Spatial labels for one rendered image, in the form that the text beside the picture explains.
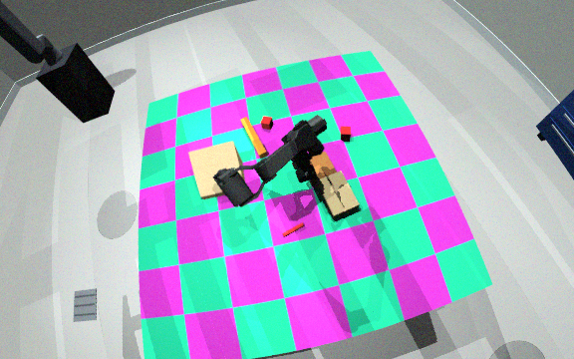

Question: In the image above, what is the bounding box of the red cube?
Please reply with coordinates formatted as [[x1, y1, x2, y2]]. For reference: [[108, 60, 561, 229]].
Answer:
[[261, 117, 273, 130], [340, 127, 351, 140]]

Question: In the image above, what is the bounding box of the red flat bar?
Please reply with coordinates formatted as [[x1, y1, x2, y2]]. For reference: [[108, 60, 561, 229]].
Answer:
[[283, 222, 304, 236]]

